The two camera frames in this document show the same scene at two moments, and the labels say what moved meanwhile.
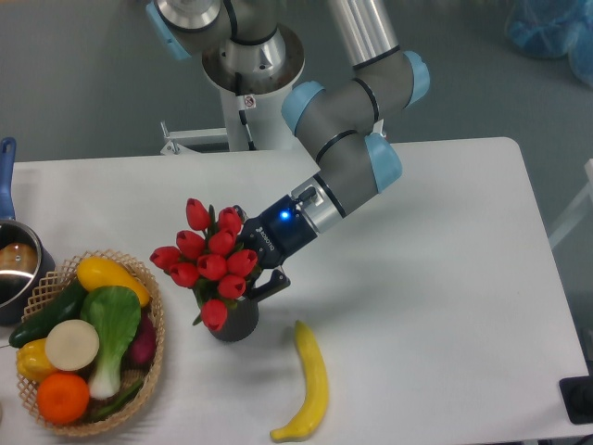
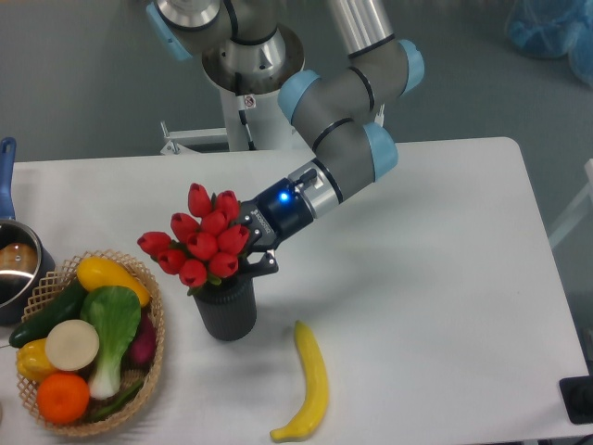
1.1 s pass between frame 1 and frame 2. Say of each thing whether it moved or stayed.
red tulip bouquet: moved
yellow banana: stayed
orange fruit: stayed
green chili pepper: stayed
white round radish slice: stayed
